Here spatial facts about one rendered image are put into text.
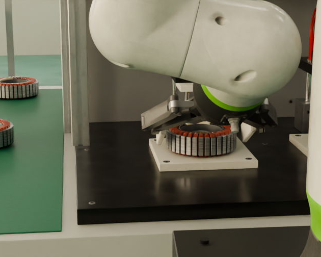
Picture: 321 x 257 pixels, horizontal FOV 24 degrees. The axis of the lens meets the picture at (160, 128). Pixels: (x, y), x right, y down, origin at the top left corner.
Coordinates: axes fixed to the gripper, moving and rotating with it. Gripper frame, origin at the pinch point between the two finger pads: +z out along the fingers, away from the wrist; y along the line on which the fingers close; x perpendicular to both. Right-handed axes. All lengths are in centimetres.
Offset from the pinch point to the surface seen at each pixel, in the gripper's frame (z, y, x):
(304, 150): 2.0, 16.8, -2.9
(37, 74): 498, -49, 193
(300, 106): 13.1, 20.5, 8.0
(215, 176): -5.6, 0.5, -8.2
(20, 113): 42, -31, 17
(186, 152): -1.5, -3.0, -3.5
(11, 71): 337, -58, 136
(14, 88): 53, -33, 26
